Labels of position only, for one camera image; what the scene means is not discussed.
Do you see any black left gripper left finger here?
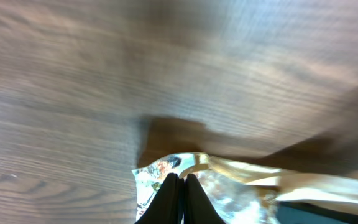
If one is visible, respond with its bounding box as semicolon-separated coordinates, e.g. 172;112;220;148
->
135;173;185;224

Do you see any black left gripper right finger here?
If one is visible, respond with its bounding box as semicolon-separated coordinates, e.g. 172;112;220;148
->
184;174;225;224

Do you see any brown teal snack bag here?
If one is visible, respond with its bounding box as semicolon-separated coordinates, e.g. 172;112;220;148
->
132;152;358;223

